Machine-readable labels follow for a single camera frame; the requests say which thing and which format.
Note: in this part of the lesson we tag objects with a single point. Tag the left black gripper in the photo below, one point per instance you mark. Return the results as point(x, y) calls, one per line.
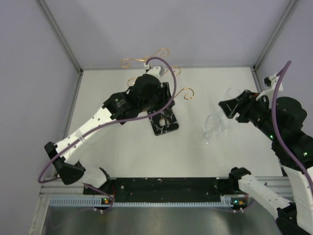
point(164, 90)

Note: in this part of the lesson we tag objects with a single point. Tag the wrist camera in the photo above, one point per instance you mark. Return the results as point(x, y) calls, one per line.
point(154, 70)
point(270, 83)

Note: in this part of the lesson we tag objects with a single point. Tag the black marble rack base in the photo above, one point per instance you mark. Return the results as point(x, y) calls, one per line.
point(164, 122)

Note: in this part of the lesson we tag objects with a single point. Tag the round clear wine glass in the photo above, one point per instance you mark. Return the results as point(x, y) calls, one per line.
point(225, 122)

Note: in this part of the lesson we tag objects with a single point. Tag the fluted clear champagne glass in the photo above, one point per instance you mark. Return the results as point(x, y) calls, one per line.
point(231, 93)

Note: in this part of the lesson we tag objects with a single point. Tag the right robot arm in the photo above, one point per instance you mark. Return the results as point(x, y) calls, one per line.
point(291, 217)

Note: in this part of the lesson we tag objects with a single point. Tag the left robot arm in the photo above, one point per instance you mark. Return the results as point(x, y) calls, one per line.
point(65, 155)

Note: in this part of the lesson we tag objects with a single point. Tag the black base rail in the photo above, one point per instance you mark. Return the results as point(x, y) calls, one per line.
point(173, 190)

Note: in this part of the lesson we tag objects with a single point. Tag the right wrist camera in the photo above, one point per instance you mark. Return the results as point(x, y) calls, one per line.
point(270, 83)

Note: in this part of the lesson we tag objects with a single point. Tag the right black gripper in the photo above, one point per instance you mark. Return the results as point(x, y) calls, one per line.
point(241, 104)

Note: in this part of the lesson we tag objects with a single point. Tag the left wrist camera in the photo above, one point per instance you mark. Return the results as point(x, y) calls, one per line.
point(154, 70)

